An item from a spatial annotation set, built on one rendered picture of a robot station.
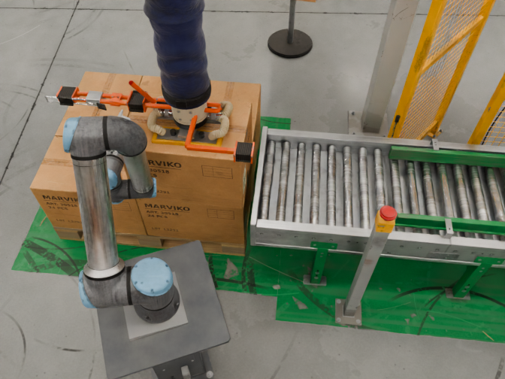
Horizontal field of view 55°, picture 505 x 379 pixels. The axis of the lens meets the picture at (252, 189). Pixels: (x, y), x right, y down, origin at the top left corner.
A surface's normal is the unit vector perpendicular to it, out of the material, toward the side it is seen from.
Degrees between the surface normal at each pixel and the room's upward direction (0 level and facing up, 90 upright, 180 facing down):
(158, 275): 10
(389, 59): 88
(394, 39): 90
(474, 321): 0
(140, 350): 0
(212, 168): 90
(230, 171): 90
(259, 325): 0
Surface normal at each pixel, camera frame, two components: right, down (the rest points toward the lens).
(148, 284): 0.17, -0.58
